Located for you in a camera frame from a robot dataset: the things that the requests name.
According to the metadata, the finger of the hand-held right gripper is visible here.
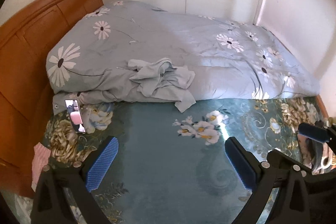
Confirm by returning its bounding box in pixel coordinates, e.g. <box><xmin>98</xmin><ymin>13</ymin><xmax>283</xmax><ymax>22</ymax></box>
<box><xmin>298</xmin><ymin>123</ymin><xmax>336</xmax><ymax>144</ymax></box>

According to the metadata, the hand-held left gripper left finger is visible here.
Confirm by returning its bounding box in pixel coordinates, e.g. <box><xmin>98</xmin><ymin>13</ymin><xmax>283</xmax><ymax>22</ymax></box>
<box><xmin>31</xmin><ymin>136</ymin><xmax>119</xmax><ymax>224</ymax></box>

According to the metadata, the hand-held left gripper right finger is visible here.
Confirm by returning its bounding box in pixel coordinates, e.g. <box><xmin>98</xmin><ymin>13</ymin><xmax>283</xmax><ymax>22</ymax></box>
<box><xmin>225</xmin><ymin>137</ymin><xmax>319</xmax><ymax>224</ymax></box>

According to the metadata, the pale printed t-shirt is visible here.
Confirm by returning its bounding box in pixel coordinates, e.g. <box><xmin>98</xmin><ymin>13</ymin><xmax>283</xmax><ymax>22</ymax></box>
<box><xmin>128</xmin><ymin>57</ymin><xmax>196</xmax><ymax>112</ymax></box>

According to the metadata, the smartphone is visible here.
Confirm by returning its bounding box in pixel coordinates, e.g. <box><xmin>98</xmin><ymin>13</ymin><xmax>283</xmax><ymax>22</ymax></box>
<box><xmin>64</xmin><ymin>99</ymin><xmax>87</xmax><ymax>133</ymax></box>

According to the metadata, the pink cloth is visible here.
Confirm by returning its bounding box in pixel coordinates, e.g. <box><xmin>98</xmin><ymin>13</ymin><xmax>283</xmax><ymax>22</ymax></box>
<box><xmin>31</xmin><ymin>142</ymin><xmax>51</xmax><ymax>191</ymax></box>

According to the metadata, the orange wooden headboard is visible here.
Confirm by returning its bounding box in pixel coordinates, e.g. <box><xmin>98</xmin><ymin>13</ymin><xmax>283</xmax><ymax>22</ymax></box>
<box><xmin>0</xmin><ymin>0</ymin><xmax>104</xmax><ymax>198</ymax></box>

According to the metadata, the daisy print grey duvet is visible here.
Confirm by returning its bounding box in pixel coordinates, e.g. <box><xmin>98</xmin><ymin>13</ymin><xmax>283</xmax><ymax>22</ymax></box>
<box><xmin>46</xmin><ymin>0</ymin><xmax>321</xmax><ymax>115</ymax></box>

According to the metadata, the wooden bed side rail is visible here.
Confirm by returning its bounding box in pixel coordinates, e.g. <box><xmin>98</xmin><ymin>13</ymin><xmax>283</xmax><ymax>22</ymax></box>
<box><xmin>315</xmin><ymin>94</ymin><xmax>331</xmax><ymax>119</ymax></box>

